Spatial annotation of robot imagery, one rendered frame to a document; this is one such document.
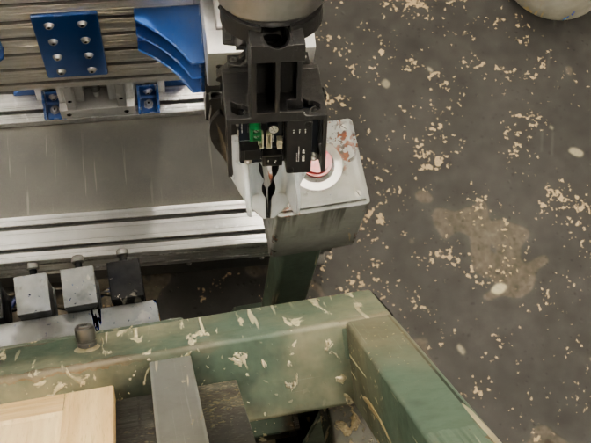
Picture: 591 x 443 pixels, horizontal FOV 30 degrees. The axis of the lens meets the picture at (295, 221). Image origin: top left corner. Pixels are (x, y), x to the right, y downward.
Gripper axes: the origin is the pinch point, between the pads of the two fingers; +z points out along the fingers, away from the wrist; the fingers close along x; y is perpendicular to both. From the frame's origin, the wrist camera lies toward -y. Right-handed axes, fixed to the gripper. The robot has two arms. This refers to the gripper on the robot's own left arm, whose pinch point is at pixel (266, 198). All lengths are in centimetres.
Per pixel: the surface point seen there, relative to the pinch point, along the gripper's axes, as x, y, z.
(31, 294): -28, -37, 47
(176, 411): -9.0, -4.1, 32.6
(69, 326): -23, -34, 51
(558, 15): 80, -142, 75
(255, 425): 3, -55, 104
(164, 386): -10.3, -11.0, 36.8
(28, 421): -25.7, -10.7, 40.9
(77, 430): -19.7, -6.3, 37.4
